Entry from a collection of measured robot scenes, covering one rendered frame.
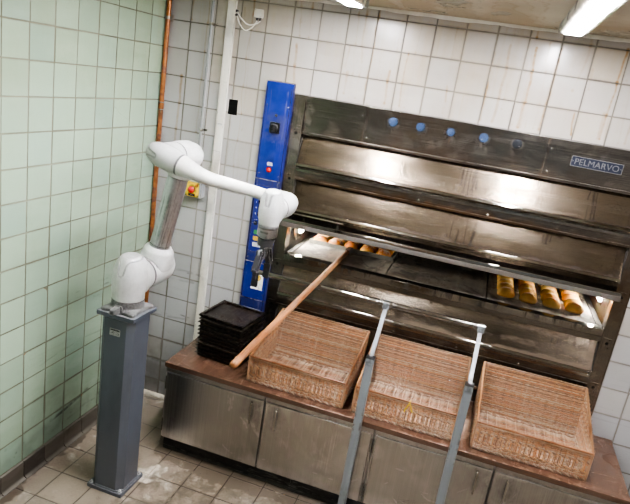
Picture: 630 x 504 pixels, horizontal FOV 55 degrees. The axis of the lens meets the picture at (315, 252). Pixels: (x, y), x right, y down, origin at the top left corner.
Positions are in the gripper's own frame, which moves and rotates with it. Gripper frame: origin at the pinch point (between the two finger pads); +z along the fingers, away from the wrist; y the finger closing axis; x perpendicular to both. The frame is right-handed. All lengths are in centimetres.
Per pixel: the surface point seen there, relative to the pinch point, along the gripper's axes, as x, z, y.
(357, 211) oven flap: 21, -20, -87
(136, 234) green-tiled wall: -108, 23, -71
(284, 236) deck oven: -19, 5, -87
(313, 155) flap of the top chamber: -10, -45, -88
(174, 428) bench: -47, 115, -30
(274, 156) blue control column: -32, -40, -85
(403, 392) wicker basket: 71, 71, -70
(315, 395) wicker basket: 28, 70, -36
